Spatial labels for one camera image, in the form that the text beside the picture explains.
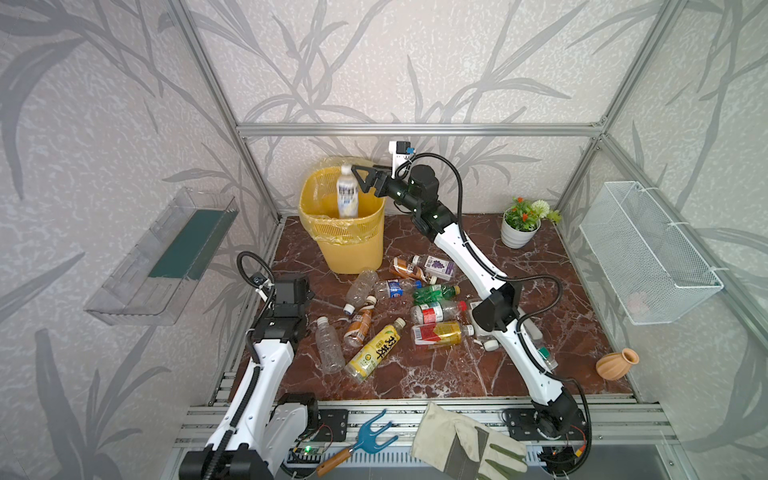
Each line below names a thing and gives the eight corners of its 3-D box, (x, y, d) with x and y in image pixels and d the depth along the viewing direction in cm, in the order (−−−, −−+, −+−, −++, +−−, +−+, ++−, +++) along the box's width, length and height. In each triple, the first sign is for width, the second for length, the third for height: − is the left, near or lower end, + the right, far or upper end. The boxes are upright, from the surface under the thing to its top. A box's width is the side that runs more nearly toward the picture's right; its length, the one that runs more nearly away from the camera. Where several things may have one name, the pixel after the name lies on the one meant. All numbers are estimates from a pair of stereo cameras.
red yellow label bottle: (412, 348, 87) (413, 342, 83) (412, 328, 91) (412, 321, 87) (471, 349, 87) (475, 342, 83) (468, 328, 91) (471, 321, 87)
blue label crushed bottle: (374, 298, 97) (374, 294, 95) (375, 282, 101) (375, 278, 98) (422, 298, 97) (422, 294, 95) (421, 282, 101) (422, 278, 99)
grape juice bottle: (408, 272, 105) (408, 266, 102) (414, 258, 109) (414, 251, 106) (450, 284, 102) (451, 278, 99) (454, 269, 106) (456, 262, 103)
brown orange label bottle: (344, 344, 88) (342, 338, 84) (360, 308, 95) (359, 302, 92) (361, 349, 87) (360, 344, 83) (376, 313, 94) (375, 306, 91)
